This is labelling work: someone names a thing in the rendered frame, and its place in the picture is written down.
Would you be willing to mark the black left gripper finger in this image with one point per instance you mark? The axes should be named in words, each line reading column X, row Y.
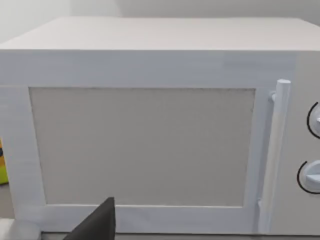
column 101, row 222

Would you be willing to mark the pale grey rounded box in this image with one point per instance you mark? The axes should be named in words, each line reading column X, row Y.
column 17, row 230

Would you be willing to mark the pale microwave door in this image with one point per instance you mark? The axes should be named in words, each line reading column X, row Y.
column 140, row 147

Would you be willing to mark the yellow and green box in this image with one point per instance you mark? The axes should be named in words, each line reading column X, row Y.
column 2, row 162

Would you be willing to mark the pale microwave oven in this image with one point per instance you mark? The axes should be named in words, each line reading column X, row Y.
column 160, row 45

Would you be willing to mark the pale microwave knob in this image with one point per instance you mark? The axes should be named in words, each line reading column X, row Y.
column 311, row 178
column 315, row 120

